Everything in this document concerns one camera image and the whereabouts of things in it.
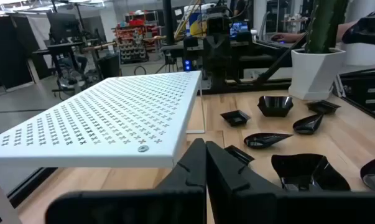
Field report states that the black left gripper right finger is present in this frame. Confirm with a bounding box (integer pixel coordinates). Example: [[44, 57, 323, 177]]
[[206, 141, 375, 224]]

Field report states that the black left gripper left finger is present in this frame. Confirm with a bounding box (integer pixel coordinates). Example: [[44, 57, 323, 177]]
[[45, 138, 207, 224]]

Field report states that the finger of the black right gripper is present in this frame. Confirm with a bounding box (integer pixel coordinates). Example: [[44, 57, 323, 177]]
[[218, 46, 235, 78], [203, 47, 219, 78]]

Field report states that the black wavy square plate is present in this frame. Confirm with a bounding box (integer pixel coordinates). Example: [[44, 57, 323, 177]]
[[257, 95, 294, 118]]

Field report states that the black teardrop plate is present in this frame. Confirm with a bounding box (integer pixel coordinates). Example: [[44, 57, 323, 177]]
[[292, 112, 325, 136], [359, 153, 375, 192], [243, 133, 294, 150]]

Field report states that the black square pot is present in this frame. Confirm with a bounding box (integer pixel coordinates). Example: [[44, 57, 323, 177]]
[[271, 153, 351, 192]]

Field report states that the black round pole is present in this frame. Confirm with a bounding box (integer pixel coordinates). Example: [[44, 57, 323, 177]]
[[162, 0, 176, 46]]

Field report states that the blue-lit monitor screen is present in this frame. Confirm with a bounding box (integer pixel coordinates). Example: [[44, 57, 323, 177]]
[[229, 21, 249, 37]]

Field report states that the red parts storage rack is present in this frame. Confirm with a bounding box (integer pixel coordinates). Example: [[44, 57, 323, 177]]
[[114, 11, 163, 65]]

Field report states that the person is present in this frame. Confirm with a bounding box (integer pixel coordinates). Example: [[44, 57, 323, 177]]
[[270, 20, 359, 44]]

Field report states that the white faceted plant pot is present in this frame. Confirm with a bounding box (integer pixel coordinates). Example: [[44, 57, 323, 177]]
[[288, 47, 346, 101]]

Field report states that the green cactus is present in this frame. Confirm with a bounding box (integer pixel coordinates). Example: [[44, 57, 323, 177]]
[[304, 0, 351, 54]]

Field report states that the white perforated metal shelf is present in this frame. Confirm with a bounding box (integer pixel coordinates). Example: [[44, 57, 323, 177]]
[[0, 70, 206, 224]]

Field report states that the black workstation monitor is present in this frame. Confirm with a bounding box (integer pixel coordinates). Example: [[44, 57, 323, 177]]
[[46, 11, 82, 43]]

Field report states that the black partition panel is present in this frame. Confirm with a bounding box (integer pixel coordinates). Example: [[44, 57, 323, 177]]
[[0, 14, 51, 91]]

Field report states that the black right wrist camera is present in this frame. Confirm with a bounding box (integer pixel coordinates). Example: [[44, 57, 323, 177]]
[[205, 12, 231, 35]]

